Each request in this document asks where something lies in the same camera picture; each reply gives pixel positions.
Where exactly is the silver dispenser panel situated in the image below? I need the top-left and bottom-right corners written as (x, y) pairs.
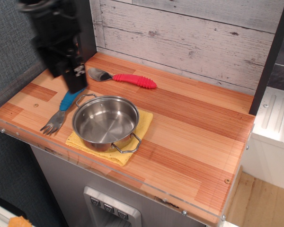
top-left (83, 186), bottom-right (142, 227)

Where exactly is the red handled metal spoon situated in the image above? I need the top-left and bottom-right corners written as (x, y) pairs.
top-left (88, 68), bottom-right (157, 89)

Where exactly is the grey cabinet front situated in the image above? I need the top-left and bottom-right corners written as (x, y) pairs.
top-left (32, 147), bottom-right (203, 227)

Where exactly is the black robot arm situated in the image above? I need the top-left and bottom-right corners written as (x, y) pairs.
top-left (17, 0), bottom-right (87, 94)

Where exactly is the dark grey left post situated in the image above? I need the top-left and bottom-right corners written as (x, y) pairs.
top-left (74, 0), bottom-right (97, 62)

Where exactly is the blue handled metal fork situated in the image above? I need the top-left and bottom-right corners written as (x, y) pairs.
top-left (40, 88), bottom-right (85, 135)

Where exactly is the silver metal pot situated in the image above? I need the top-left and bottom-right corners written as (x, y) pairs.
top-left (72, 94), bottom-right (142, 154)

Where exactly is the clear acrylic edge guard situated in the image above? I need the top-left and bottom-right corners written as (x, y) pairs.
top-left (0, 113), bottom-right (254, 227)

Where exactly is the white toy sink unit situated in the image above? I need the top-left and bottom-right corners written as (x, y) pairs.
top-left (241, 87), bottom-right (284, 188)

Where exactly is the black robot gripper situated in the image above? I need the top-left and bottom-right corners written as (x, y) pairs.
top-left (32, 14), bottom-right (88, 94)

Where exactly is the dark grey post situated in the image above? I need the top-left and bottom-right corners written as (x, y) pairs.
top-left (249, 9), bottom-right (284, 116)
top-left (74, 0), bottom-right (97, 62)

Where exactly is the yellow folded cloth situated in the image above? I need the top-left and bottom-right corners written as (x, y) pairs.
top-left (65, 110), bottom-right (153, 166)

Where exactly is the dark grey right post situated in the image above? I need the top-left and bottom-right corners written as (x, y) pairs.
top-left (249, 9), bottom-right (284, 116)

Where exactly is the orange object at corner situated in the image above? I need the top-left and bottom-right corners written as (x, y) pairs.
top-left (8, 216), bottom-right (33, 227)

